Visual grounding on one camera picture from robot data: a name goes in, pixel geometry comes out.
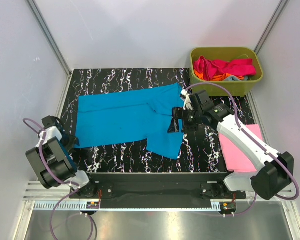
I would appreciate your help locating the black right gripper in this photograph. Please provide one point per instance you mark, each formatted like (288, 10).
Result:
(178, 113)

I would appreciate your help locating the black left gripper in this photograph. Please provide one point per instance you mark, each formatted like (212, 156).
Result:
(69, 147)

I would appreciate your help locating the blue t shirt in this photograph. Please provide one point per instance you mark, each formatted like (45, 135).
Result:
(131, 116)

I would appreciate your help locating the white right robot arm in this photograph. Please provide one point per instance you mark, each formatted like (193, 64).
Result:
(273, 171)

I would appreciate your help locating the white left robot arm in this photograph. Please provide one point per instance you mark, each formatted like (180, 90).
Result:
(51, 158)

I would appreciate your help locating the magenta t shirt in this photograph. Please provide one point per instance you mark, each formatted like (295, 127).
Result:
(237, 67)

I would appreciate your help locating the orange t shirt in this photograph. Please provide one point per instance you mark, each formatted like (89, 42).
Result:
(215, 78)

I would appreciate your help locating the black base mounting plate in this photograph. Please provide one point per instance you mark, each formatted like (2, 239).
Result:
(181, 189)

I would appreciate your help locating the grey t shirt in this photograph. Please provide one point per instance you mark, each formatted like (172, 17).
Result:
(233, 78)

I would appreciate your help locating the folded pink t shirt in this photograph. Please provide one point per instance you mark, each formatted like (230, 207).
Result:
(240, 147)

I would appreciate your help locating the olive green plastic bin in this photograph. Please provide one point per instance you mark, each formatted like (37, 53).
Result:
(236, 88)

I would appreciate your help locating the white slotted cable duct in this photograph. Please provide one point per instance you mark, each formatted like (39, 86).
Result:
(108, 206)

